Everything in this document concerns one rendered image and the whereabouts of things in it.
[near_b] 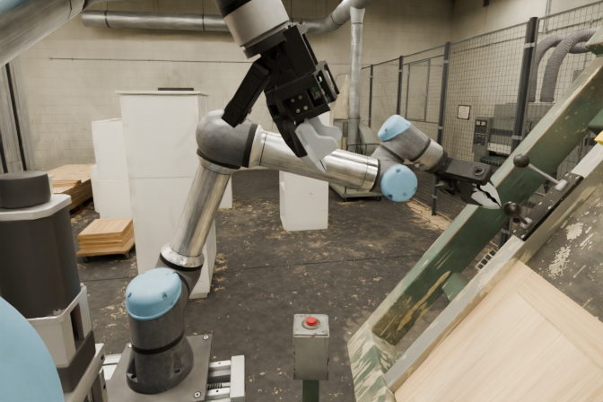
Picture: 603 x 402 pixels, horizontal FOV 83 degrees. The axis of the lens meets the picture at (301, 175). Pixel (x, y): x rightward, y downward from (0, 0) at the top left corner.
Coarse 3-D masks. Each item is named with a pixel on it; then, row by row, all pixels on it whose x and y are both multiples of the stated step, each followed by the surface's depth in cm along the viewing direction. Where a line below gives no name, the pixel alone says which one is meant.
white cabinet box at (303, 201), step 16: (288, 176) 440; (288, 192) 444; (304, 192) 448; (320, 192) 451; (288, 208) 449; (304, 208) 452; (320, 208) 456; (288, 224) 453; (304, 224) 457; (320, 224) 461
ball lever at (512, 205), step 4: (508, 204) 79; (512, 204) 78; (516, 204) 78; (504, 208) 79; (508, 208) 78; (512, 208) 78; (516, 208) 78; (520, 208) 78; (504, 212) 79; (508, 212) 78; (512, 212) 78; (516, 212) 78; (520, 212) 78; (508, 216) 79; (512, 216) 78; (516, 216) 78; (520, 216) 82; (520, 220) 83; (524, 220) 83; (528, 220) 85; (520, 224) 86; (524, 224) 85; (528, 224) 84; (524, 228) 85
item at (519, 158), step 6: (516, 156) 87; (522, 156) 86; (528, 156) 86; (516, 162) 87; (522, 162) 86; (528, 162) 86; (534, 168) 86; (540, 174) 85; (546, 174) 85; (552, 180) 84; (564, 180) 83; (558, 186) 83; (564, 186) 82
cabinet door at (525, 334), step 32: (512, 288) 81; (544, 288) 74; (480, 320) 84; (512, 320) 76; (544, 320) 70; (576, 320) 65; (448, 352) 86; (480, 352) 79; (512, 352) 72; (544, 352) 67; (576, 352) 62; (416, 384) 89; (448, 384) 81; (480, 384) 74; (512, 384) 68; (544, 384) 63; (576, 384) 59
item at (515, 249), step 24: (600, 144) 82; (576, 168) 84; (600, 168) 80; (576, 192) 81; (552, 216) 82; (528, 240) 84; (504, 264) 85; (480, 288) 87; (456, 312) 89; (432, 336) 91; (408, 360) 93
